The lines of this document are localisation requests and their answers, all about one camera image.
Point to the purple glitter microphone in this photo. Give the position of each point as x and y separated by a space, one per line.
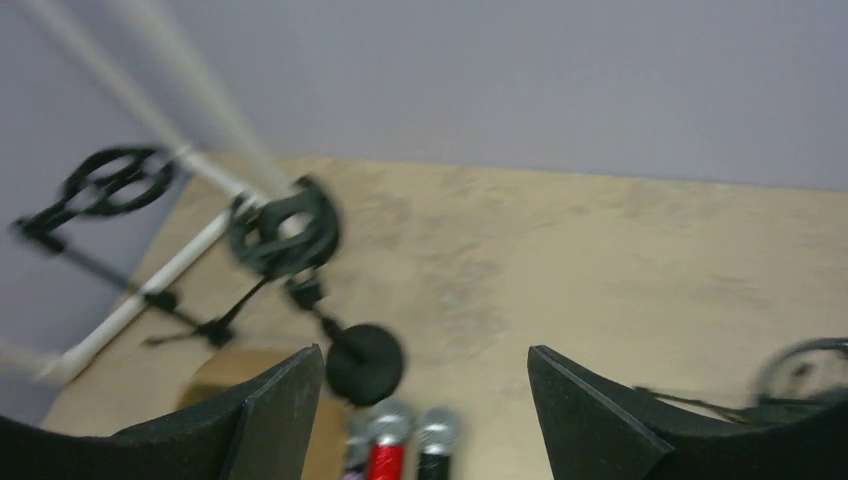
357 448

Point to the brown cardboard box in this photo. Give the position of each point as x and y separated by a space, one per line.
325 457

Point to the round base shock mount stand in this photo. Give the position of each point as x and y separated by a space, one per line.
290 239

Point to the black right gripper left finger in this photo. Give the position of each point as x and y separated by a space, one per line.
257 429

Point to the tripod shock mount stand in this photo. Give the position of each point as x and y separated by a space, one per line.
110 183
802 379

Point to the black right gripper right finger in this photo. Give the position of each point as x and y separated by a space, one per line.
595 428

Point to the black glitter microphone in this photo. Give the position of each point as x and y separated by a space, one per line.
438 435

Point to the white PVC pipe frame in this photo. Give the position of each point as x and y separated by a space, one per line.
161 35

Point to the red glitter microphone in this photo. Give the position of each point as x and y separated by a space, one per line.
390 429

